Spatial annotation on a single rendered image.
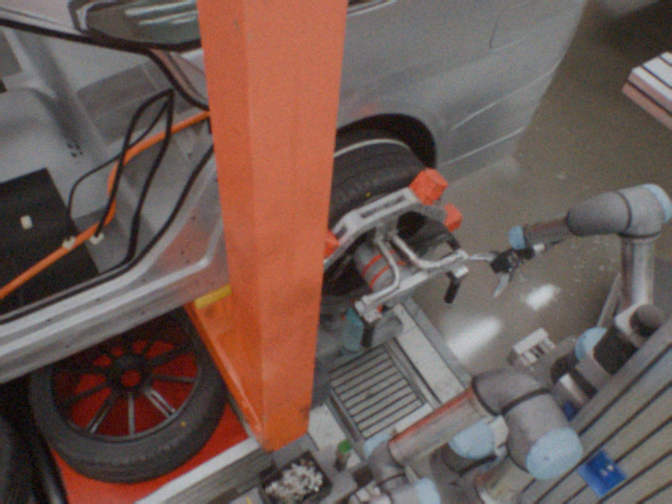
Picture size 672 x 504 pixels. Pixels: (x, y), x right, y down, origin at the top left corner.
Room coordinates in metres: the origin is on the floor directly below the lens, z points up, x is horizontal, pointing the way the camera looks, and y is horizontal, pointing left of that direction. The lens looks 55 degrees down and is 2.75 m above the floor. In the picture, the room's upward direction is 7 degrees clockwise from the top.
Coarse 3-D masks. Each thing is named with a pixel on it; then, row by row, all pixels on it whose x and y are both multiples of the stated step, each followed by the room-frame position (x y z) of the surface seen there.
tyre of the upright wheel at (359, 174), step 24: (336, 144) 1.52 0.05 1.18; (384, 144) 1.58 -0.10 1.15; (336, 168) 1.43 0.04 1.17; (360, 168) 1.43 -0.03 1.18; (384, 168) 1.45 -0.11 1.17; (408, 168) 1.49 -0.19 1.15; (336, 192) 1.34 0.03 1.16; (360, 192) 1.35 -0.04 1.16; (384, 192) 1.41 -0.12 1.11; (336, 216) 1.30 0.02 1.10
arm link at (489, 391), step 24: (480, 384) 0.65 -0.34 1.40; (504, 384) 0.64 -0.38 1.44; (528, 384) 0.63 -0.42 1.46; (456, 408) 0.62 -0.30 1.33; (480, 408) 0.61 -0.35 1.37; (408, 432) 0.59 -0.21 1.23; (432, 432) 0.58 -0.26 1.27; (456, 432) 0.58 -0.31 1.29; (384, 456) 0.55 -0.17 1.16; (408, 456) 0.54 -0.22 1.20; (384, 480) 0.50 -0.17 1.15
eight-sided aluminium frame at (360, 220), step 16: (400, 192) 1.41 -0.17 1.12; (368, 208) 1.33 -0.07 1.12; (400, 208) 1.34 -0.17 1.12; (416, 208) 1.38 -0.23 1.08; (432, 208) 1.43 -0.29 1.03; (352, 224) 1.26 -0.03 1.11; (368, 224) 1.27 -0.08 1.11; (352, 240) 1.24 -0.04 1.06; (336, 256) 1.21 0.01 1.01; (368, 288) 1.36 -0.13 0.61; (320, 304) 1.19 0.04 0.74; (336, 304) 1.24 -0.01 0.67
